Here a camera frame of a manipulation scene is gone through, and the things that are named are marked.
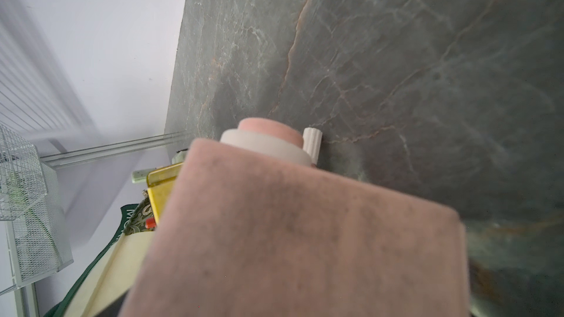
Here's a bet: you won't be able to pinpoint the yellow pencil sharpener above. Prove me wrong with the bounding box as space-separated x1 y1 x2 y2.
146 162 183 225

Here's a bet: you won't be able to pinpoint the small white wire basket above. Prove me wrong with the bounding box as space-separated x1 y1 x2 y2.
1 125 73 294

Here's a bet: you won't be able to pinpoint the cream tote bag green handles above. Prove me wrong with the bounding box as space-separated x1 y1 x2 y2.
46 192 155 316

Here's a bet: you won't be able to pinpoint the aluminium frame corner post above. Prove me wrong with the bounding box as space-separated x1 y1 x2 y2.
40 131 188 169

